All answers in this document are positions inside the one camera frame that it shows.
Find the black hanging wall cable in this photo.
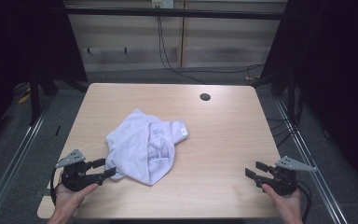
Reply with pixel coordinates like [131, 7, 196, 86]
[156, 15, 208, 85]

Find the white wall power outlet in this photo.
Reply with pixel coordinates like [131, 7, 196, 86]
[151, 0, 175, 9]

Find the person's right hand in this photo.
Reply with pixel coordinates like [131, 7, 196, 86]
[261, 183, 304, 224]

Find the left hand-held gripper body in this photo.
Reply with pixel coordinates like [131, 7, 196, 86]
[54, 148, 104, 192]

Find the metal floor rail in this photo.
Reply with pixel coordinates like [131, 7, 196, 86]
[0, 95, 56, 224]
[274, 98, 350, 224]

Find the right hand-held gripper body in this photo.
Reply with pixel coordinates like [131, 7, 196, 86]
[266, 155, 318, 197]

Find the yellow object on floor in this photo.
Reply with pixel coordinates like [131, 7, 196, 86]
[17, 92, 32, 105]

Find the black cable along floor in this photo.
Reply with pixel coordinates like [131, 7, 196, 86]
[173, 63, 266, 76]

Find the black metal stand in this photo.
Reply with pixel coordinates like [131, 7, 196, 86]
[27, 70, 60, 127]
[251, 70, 300, 125]

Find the grey tape strip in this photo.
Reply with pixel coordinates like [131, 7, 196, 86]
[33, 188, 52, 199]

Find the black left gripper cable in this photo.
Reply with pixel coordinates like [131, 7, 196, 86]
[49, 165, 63, 206]

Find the dark curtain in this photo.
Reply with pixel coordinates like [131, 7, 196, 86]
[260, 0, 358, 190]
[0, 0, 89, 153]

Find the person's left hand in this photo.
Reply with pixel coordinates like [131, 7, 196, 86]
[48, 182, 100, 224]

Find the black horizontal crossbar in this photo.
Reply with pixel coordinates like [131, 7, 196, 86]
[64, 7, 289, 21]

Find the white printed towel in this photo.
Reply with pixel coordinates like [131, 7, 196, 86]
[104, 108, 189, 187]

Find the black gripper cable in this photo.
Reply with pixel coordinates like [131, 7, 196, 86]
[296, 179, 312, 224]
[49, 165, 63, 206]

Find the bundle of black floor cables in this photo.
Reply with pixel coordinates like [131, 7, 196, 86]
[266, 114, 303, 147]

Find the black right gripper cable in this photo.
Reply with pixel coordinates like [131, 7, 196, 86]
[296, 179, 312, 224]

